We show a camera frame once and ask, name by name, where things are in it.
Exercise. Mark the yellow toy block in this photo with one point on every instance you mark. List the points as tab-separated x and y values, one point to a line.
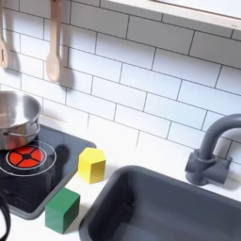
91	166

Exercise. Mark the green toy block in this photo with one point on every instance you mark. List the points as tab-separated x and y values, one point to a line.
61	212

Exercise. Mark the wooden spoon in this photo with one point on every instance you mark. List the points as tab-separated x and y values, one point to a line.
54	64

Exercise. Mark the black toy stove top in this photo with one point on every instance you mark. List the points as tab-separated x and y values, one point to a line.
47	169

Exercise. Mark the dark grey tap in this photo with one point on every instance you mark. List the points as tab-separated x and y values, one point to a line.
204	163

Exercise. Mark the dark grey sink basin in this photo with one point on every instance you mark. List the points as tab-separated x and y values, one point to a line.
163	210

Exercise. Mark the light wooden shelf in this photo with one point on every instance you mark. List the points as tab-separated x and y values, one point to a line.
175	9

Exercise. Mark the wooden slotted spatula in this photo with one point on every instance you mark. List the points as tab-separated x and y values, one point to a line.
3	53

